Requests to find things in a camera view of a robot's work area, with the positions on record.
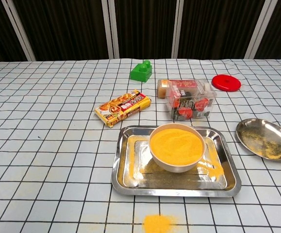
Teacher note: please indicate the yellow-orange powder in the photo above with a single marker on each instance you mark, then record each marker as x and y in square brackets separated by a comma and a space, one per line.
[176, 145]

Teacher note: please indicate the yellow snack packet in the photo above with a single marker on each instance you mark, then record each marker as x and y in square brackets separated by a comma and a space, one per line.
[123, 106]

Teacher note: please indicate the brown drink bottle red label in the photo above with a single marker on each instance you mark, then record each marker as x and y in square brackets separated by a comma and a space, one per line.
[162, 89]

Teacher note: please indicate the rectangular steel tray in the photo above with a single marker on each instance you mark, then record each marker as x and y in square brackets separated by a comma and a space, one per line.
[130, 170]

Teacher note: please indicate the white bowl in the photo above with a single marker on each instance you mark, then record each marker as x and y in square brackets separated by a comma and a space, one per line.
[176, 168]

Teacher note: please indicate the white black checked tablecloth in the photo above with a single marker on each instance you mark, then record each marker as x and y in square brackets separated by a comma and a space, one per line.
[33, 145]

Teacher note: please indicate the round steel plate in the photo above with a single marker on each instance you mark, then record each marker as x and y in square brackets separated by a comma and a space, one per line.
[264, 136]

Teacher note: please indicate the orange powder pile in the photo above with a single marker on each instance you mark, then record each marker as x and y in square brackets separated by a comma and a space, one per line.
[157, 224]

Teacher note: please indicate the red round plastic lid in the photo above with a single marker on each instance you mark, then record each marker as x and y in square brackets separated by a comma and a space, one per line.
[226, 83]

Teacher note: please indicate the green toy building brick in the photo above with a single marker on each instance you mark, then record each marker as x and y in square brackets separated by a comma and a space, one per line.
[140, 72]

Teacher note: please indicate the clear box with red sachets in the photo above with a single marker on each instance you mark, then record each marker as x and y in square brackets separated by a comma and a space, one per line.
[191, 106]

